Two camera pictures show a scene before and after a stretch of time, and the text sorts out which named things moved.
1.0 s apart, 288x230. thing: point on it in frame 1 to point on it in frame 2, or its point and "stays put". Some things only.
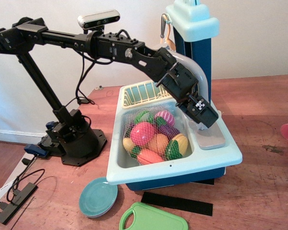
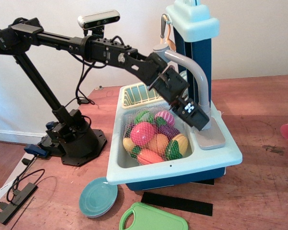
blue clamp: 35,149 stays put
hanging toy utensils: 165,17 stays put
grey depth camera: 89,20 stays put
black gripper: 179,83 to 171,85
